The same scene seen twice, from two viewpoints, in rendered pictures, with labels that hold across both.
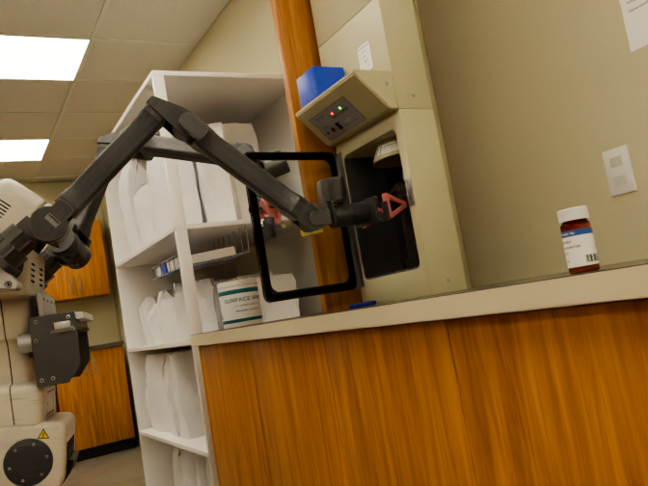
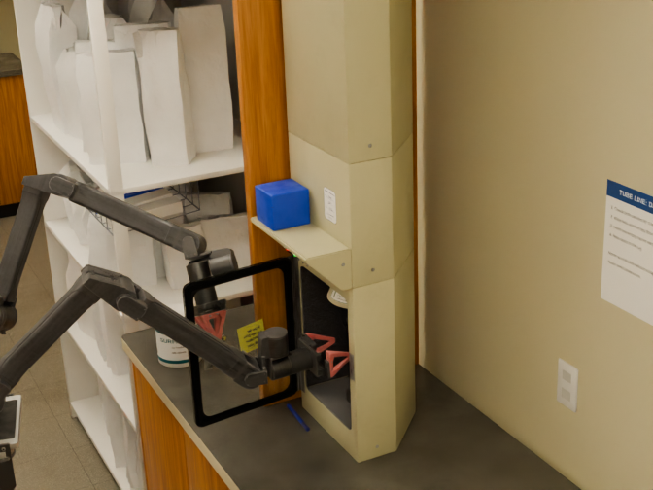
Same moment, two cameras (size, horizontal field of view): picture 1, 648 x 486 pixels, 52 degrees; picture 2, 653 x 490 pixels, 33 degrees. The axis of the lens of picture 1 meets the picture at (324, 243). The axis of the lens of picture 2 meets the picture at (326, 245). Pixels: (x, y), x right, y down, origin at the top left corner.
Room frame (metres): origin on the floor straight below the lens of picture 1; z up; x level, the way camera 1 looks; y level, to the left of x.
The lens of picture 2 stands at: (-0.74, -0.35, 2.45)
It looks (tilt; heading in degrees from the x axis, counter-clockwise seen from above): 22 degrees down; 4
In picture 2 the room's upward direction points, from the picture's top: 2 degrees counter-clockwise
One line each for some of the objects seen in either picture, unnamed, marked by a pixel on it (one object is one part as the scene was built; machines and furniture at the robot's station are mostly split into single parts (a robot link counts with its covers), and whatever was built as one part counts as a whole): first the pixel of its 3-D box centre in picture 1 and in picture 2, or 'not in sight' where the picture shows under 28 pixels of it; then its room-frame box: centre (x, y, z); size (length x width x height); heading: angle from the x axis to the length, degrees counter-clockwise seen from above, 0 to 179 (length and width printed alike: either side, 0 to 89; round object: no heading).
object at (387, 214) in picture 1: (389, 207); (332, 357); (1.71, -0.18, 1.18); 0.09 x 0.07 x 0.07; 120
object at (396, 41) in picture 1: (407, 157); (367, 287); (1.81, -0.27, 1.32); 0.32 x 0.25 x 0.77; 30
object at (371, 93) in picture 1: (343, 111); (299, 251); (1.72, -0.11, 1.46); 0.32 x 0.11 x 0.10; 30
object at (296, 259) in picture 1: (301, 223); (242, 341); (1.78, 0.05, 1.19); 0.30 x 0.01 x 0.40; 126
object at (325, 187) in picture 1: (324, 202); (263, 354); (1.66, -0.02, 1.22); 0.12 x 0.09 x 0.11; 109
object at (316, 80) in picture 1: (322, 89); (282, 204); (1.80, -0.07, 1.55); 0.10 x 0.10 x 0.09; 30
